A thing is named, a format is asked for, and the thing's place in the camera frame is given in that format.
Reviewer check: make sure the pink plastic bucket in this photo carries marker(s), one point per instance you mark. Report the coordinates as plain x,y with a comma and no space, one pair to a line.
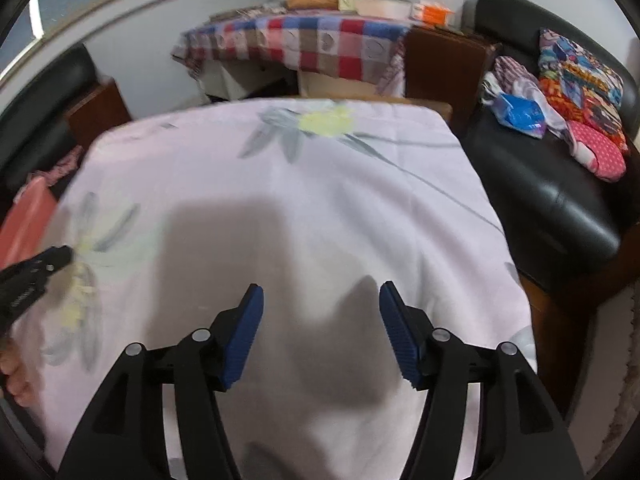
25,225

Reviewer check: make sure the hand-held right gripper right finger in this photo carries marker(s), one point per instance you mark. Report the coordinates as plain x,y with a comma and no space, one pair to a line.
397,335

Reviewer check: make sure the wooden side table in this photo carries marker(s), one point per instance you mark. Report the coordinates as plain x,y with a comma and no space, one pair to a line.
95,110

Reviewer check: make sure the person's left hand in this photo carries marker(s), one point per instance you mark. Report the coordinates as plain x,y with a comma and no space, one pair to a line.
17,375

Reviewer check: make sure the white table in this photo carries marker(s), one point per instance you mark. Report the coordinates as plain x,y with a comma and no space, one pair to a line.
225,80

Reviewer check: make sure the red dotted cushion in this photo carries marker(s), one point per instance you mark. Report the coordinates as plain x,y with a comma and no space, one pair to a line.
600,155

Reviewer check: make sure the black leather armchair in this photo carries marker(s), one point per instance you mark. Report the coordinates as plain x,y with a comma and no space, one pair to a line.
50,90

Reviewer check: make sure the striped white cloth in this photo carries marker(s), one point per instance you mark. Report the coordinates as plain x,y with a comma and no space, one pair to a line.
510,72

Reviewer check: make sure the black leather sofa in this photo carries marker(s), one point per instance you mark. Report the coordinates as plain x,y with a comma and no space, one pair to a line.
540,185

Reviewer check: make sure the orange white box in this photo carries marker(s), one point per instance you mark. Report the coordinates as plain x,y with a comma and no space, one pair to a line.
432,12

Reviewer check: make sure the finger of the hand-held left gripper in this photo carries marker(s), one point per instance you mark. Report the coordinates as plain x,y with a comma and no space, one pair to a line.
52,262

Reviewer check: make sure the checked heart tablecloth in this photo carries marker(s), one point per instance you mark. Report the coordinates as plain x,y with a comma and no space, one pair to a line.
310,40

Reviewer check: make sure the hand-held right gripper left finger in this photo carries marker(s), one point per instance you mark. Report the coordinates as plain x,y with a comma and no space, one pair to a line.
245,340

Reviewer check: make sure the pink floral tablecloth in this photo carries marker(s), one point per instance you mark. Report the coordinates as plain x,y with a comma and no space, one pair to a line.
300,200

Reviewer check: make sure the colourful patchwork pillow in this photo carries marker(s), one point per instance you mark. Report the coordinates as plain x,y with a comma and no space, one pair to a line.
580,80

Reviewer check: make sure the blue plastic bag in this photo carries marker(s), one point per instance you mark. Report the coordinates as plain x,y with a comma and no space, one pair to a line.
517,112

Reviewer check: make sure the pink sequined cloth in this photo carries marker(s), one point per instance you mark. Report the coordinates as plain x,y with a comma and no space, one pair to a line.
60,167

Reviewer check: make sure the wooden cabinet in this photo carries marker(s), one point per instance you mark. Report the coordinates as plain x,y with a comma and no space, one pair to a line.
440,65

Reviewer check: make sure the white tray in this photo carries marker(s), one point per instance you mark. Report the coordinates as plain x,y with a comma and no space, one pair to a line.
385,7

